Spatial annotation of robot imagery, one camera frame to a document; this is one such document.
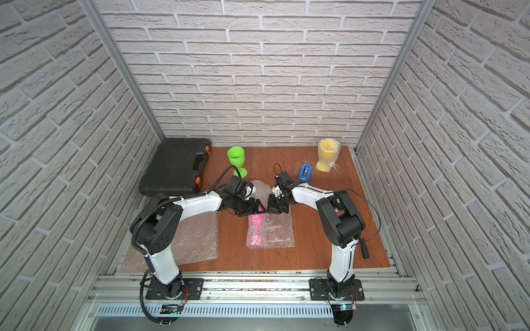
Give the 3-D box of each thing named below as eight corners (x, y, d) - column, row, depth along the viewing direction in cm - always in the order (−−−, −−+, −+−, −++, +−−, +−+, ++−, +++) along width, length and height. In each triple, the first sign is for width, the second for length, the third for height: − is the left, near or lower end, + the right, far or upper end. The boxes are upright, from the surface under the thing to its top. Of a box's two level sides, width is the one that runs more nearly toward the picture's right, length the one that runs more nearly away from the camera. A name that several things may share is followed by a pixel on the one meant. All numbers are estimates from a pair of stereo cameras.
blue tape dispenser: (297, 182, 107) (298, 176, 103) (300, 168, 112) (302, 162, 108) (308, 184, 106) (310, 178, 102) (311, 170, 112) (312, 164, 108)
